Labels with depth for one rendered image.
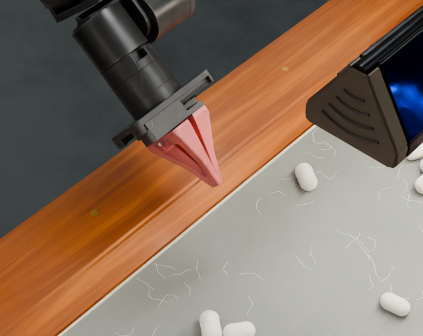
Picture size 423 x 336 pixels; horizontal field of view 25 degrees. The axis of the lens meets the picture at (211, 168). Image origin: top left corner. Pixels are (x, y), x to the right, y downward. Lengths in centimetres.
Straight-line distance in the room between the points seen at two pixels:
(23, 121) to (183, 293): 134
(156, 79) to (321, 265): 26
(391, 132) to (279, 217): 40
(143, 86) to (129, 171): 15
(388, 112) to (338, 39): 58
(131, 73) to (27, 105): 139
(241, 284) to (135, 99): 22
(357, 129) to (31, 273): 42
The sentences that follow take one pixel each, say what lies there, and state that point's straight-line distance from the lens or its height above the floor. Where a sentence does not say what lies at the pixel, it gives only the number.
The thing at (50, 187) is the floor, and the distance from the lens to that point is 211.
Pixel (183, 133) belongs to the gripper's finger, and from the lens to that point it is 93.
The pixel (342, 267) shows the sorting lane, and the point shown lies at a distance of 101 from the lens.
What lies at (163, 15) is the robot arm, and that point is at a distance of 97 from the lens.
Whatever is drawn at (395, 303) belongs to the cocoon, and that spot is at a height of 76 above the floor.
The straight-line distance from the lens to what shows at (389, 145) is 67.
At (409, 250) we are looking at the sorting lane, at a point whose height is 74.
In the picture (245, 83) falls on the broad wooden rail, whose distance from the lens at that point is 116.
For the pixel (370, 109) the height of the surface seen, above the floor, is 108.
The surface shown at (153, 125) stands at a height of 90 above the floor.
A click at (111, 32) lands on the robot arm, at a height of 95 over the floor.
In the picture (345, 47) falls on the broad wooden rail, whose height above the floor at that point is 77.
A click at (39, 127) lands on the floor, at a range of 225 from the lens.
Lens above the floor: 152
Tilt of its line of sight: 46 degrees down
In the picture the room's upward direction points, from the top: straight up
